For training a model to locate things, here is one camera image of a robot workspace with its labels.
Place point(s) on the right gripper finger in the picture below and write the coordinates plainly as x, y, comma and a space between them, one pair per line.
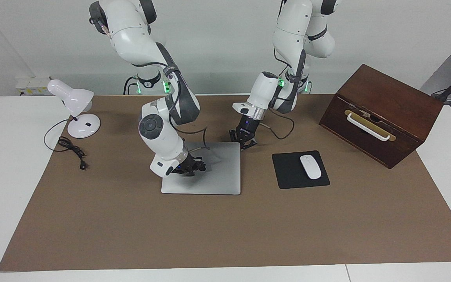
200, 167
197, 159

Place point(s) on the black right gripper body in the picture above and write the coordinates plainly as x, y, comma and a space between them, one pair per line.
182, 166

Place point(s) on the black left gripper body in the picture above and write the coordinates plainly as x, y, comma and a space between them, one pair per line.
248, 125

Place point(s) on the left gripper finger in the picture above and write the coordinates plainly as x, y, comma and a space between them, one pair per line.
235, 137
250, 143

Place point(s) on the grey aluminium laptop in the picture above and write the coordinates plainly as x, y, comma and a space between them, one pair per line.
213, 176

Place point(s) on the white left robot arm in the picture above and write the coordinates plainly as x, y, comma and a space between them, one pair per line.
292, 39

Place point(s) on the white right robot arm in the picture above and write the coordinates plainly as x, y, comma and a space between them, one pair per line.
163, 133

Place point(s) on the black mouse pad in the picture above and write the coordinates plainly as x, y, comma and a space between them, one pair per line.
288, 172

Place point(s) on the white computer mouse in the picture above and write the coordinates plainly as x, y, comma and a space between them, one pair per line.
311, 167

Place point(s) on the brown table mat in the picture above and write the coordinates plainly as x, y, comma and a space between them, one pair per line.
225, 235

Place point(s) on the white desk lamp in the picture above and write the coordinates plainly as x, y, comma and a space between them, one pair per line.
77, 100

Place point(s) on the dark brown wooden box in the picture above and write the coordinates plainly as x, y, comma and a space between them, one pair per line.
390, 98

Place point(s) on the white wall power strip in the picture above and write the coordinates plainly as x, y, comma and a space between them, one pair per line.
33, 86

